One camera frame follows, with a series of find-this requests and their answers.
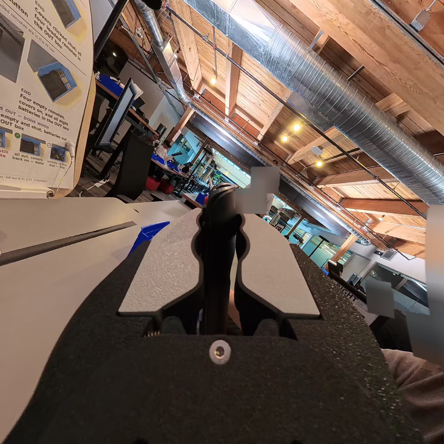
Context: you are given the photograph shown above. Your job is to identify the black rectangular ceiling duct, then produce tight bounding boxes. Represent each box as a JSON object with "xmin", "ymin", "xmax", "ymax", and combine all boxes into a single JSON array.
[{"xmin": 191, "ymin": 113, "xmax": 351, "ymax": 240}]

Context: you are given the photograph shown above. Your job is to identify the black stand with round head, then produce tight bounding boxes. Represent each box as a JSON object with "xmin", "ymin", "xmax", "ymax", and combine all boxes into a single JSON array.
[{"xmin": 91, "ymin": 0, "xmax": 164, "ymax": 63}]

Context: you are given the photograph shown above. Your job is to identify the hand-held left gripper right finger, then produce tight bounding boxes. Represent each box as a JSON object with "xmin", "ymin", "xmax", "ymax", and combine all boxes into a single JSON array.
[{"xmin": 234, "ymin": 213, "xmax": 321, "ymax": 321}]

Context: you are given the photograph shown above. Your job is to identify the large silver air duct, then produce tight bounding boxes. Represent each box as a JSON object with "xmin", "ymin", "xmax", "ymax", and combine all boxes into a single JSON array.
[{"xmin": 184, "ymin": 0, "xmax": 444, "ymax": 205}]

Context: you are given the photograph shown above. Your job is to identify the blue bin on wooden desk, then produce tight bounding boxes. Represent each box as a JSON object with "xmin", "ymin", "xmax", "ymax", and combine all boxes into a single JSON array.
[{"xmin": 100, "ymin": 74, "xmax": 125, "ymax": 98}]

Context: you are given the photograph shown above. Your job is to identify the black office chair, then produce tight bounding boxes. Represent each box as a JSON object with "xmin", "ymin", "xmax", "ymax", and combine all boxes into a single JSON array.
[{"xmin": 108, "ymin": 132, "xmax": 155, "ymax": 201}]

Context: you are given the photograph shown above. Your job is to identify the white board stand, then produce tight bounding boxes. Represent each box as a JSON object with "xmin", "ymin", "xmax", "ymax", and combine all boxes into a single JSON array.
[{"xmin": 0, "ymin": 185, "xmax": 55, "ymax": 200}]

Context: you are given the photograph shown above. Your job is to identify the thin silver air duct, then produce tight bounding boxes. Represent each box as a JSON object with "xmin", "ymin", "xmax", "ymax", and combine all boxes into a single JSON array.
[{"xmin": 133, "ymin": 0, "xmax": 373, "ymax": 245}]

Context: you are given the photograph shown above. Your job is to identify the wooden background desk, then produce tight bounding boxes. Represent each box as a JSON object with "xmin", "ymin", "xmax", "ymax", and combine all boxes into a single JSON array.
[{"xmin": 95, "ymin": 80, "xmax": 160, "ymax": 137}]

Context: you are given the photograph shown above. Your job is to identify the grey neighbouring table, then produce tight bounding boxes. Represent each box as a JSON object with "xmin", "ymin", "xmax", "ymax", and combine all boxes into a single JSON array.
[{"xmin": 182, "ymin": 193, "xmax": 209, "ymax": 209}]

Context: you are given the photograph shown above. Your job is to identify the person's left hand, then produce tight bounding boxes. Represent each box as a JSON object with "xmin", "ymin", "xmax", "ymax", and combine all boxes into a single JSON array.
[{"xmin": 228, "ymin": 290, "xmax": 242, "ymax": 328}]

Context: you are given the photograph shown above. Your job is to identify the instruction poster board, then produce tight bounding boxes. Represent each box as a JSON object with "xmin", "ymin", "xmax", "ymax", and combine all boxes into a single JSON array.
[{"xmin": 0, "ymin": 0, "xmax": 96, "ymax": 199}]

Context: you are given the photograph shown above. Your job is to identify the person's taupe shirt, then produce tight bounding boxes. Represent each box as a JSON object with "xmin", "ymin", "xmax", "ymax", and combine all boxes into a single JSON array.
[{"xmin": 382, "ymin": 348, "xmax": 444, "ymax": 444}]

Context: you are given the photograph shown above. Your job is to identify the framed checkered tag sign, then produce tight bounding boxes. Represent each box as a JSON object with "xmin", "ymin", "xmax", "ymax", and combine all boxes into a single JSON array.
[{"xmin": 335, "ymin": 277, "xmax": 379, "ymax": 325}]

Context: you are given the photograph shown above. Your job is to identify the black remote control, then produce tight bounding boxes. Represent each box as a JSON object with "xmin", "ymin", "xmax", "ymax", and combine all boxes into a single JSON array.
[{"xmin": 203, "ymin": 183, "xmax": 243, "ymax": 335}]

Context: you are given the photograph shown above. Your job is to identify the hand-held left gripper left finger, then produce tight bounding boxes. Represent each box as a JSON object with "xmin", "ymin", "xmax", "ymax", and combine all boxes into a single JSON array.
[{"xmin": 118, "ymin": 207, "xmax": 207, "ymax": 325}]

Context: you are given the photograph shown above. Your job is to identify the blue plastic bin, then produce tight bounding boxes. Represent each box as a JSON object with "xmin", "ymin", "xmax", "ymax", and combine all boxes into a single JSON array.
[{"xmin": 128, "ymin": 221, "xmax": 170, "ymax": 255}]

